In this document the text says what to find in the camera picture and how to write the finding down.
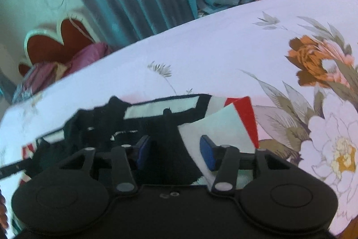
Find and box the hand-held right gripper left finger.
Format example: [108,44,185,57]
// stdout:
[59,135,151,194]

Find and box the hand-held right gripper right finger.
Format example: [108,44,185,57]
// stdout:
[200,135,289,192]

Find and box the striped knit sweater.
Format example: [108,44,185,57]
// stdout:
[0,93,259,187]

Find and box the floral pink bed sheet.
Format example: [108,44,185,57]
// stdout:
[0,0,358,237]

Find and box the pink satin pillow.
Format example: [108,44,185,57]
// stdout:
[68,41,114,73]

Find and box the patterned quilt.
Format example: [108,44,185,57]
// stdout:
[11,60,74,105]

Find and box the red heart-shaped headboard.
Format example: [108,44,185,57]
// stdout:
[18,12,99,75]

